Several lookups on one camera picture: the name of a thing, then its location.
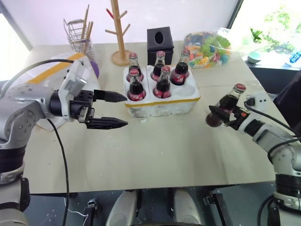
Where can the small red item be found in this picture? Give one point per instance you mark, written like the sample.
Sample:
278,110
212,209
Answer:
109,13

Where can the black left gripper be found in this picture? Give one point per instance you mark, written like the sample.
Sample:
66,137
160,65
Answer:
80,103

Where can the green plant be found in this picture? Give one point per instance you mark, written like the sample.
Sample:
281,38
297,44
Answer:
256,34

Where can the black tissue box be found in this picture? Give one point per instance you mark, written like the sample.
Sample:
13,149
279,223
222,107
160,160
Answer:
160,47

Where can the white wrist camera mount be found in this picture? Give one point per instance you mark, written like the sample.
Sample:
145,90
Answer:
261,100
70,77

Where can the bag of coloured toy blocks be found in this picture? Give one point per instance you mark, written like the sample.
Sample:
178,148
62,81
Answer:
207,50

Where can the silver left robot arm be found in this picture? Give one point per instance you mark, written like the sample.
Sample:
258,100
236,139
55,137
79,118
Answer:
23,101

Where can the wooden mug tree stand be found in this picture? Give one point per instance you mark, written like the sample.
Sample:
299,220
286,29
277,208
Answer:
120,35

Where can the person in dark clothes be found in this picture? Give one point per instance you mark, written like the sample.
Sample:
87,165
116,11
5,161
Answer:
291,101

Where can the blue white labelled packet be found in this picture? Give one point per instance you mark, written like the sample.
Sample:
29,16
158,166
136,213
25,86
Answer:
295,57

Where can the white foam crate yellow tape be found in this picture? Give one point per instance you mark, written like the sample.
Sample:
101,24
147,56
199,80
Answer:
169,106

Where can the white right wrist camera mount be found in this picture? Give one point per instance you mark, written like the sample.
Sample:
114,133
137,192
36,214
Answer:
261,100

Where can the black table clamp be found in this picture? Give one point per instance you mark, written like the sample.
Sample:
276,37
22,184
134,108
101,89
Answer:
92,212
215,207

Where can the purple round object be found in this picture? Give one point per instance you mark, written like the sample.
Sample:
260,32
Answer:
95,69

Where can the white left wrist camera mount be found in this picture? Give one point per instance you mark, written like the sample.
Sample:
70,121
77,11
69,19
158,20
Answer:
70,77

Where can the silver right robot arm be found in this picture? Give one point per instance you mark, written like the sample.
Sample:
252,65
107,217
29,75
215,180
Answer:
265,136

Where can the glass cola bottle red cap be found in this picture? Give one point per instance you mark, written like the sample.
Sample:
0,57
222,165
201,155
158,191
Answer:
179,73
134,62
231,96
160,62
136,90
162,88

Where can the wooden chopstick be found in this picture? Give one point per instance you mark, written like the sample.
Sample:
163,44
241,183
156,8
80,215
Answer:
90,33
84,26

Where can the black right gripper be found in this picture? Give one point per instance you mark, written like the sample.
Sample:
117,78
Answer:
240,117

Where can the teal bowl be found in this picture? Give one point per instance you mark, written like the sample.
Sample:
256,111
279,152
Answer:
254,58

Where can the white rounded robot shell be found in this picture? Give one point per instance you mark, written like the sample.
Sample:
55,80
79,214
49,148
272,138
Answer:
122,209
188,209

